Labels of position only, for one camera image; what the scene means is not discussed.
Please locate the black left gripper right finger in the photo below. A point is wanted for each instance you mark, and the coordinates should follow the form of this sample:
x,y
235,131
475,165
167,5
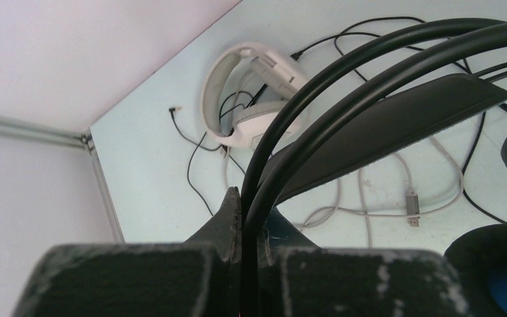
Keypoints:
x,y
298,278

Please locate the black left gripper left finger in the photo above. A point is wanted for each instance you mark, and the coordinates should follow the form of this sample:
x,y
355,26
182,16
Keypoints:
x,y
197,277

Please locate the black blue gaming headset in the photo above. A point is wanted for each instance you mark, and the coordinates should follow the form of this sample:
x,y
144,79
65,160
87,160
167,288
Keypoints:
x,y
371,122

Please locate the aluminium corner frame post left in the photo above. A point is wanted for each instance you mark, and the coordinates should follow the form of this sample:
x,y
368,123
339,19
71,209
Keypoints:
x,y
18,129

